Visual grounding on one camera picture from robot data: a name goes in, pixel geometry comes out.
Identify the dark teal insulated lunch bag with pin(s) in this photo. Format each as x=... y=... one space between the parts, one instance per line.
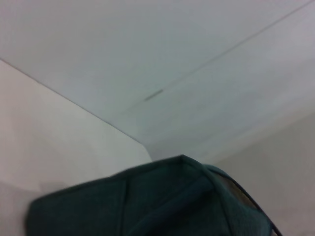
x=147 y=204

